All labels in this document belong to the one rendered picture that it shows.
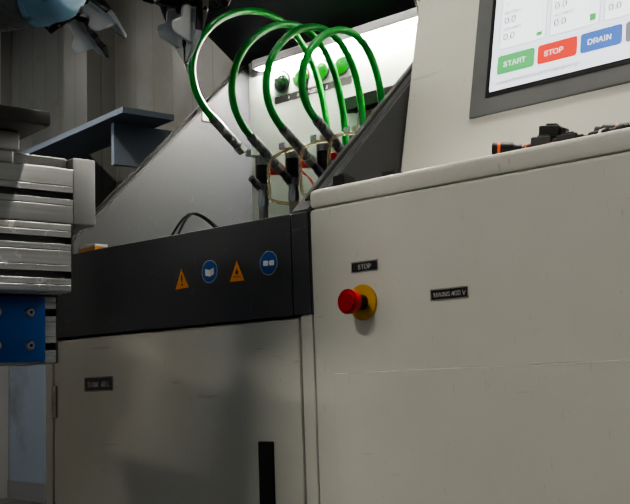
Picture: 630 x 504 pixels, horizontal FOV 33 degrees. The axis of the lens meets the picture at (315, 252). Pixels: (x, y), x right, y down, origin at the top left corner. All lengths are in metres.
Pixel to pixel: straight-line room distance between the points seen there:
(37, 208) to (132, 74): 5.01
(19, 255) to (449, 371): 0.58
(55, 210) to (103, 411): 0.64
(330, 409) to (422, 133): 0.52
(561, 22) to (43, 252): 0.87
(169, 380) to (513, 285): 0.69
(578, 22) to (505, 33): 0.13
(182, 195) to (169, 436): 0.68
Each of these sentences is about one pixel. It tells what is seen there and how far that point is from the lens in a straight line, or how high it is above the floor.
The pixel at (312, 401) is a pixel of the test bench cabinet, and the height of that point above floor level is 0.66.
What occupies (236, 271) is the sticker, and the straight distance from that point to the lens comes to 1.70.
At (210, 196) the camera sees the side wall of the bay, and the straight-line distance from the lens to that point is 2.38.
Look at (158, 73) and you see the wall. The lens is 6.12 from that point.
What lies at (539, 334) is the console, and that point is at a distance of 1.36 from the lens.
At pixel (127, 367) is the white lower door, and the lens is 1.91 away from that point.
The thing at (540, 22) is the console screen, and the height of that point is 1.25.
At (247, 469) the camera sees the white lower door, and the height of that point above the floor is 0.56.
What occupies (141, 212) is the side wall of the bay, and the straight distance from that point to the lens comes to 2.24.
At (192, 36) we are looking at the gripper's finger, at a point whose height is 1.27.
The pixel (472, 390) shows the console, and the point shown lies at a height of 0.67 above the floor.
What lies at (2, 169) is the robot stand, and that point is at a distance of 1.38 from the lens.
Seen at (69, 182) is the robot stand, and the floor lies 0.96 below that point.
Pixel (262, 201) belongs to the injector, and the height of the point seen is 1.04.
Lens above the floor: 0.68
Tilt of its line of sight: 7 degrees up
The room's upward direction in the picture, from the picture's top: 2 degrees counter-clockwise
